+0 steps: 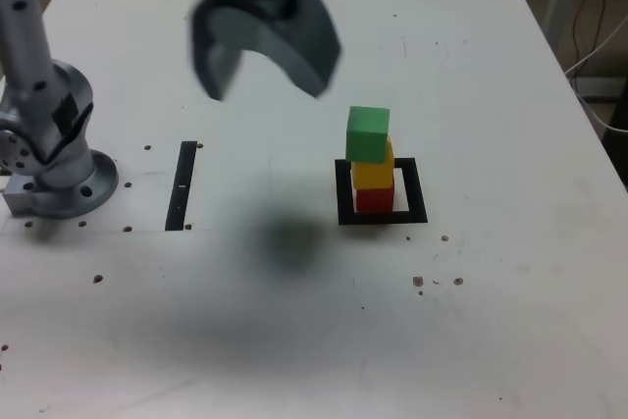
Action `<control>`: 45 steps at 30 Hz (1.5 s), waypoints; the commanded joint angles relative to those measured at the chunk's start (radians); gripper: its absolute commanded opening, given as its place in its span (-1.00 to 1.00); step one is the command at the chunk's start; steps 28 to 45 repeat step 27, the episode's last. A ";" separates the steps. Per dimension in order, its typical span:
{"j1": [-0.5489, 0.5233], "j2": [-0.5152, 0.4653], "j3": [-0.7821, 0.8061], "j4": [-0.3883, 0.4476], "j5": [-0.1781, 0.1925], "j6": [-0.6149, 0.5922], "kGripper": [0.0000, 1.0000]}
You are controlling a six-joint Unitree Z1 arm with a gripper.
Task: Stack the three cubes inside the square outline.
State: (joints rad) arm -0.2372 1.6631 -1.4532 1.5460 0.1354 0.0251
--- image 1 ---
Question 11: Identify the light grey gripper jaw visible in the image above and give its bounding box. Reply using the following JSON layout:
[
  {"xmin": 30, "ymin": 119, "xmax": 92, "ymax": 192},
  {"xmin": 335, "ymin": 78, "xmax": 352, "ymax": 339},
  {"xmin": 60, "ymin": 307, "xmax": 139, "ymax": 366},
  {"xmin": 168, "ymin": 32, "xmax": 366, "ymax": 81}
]
[{"xmin": 207, "ymin": 0, "xmax": 343, "ymax": 101}]

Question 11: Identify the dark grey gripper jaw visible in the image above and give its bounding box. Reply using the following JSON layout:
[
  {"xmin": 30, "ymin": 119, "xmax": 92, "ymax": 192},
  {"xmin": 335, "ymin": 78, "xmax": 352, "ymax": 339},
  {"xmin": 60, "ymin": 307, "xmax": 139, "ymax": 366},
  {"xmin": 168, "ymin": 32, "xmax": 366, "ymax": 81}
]
[{"xmin": 189, "ymin": 0, "xmax": 247, "ymax": 103}]

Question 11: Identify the green cube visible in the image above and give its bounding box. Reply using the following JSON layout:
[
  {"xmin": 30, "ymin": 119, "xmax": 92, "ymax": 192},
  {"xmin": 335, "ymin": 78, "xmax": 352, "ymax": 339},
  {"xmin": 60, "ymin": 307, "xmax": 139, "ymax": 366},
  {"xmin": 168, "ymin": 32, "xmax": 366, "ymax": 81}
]
[{"xmin": 344, "ymin": 105, "xmax": 393, "ymax": 164}]

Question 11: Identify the yellow cube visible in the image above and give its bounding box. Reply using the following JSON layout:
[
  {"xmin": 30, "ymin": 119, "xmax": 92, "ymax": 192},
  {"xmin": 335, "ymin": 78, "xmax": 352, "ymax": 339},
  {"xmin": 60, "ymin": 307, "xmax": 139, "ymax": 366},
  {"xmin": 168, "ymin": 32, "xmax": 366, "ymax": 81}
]
[{"xmin": 350, "ymin": 135, "xmax": 396, "ymax": 191}]

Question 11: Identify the red cube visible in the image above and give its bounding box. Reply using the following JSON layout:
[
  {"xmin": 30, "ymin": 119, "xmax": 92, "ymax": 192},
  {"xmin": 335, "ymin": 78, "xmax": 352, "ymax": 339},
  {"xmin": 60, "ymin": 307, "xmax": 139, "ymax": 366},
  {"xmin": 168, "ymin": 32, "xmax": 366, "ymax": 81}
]
[{"xmin": 354, "ymin": 184, "xmax": 396, "ymax": 215}]

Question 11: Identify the black tape square outline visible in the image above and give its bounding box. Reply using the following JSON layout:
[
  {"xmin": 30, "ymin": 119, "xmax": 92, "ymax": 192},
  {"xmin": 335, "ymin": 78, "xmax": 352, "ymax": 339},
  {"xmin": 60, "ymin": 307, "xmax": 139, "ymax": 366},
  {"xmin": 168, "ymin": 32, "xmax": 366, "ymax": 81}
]
[{"xmin": 334, "ymin": 157, "xmax": 430, "ymax": 227}]

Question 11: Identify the black tape strip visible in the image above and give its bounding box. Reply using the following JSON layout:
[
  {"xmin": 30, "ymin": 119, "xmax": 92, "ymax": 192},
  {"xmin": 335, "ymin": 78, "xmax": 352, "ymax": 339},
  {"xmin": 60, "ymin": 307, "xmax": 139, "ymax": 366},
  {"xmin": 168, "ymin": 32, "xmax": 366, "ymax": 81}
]
[{"xmin": 163, "ymin": 139, "xmax": 199, "ymax": 233}]

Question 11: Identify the white cable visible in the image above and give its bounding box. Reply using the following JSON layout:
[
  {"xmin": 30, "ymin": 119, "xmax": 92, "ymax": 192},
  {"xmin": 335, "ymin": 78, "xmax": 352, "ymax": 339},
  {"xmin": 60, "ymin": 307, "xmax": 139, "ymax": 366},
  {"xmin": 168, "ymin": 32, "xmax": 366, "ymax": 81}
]
[{"xmin": 563, "ymin": 11, "xmax": 628, "ymax": 135}]

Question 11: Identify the white wall trunking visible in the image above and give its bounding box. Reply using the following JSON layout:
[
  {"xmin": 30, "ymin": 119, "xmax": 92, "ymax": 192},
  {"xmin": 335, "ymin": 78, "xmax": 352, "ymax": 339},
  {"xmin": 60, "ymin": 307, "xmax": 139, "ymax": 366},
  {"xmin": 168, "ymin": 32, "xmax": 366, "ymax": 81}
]
[{"xmin": 572, "ymin": 75, "xmax": 628, "ymax": 100}]

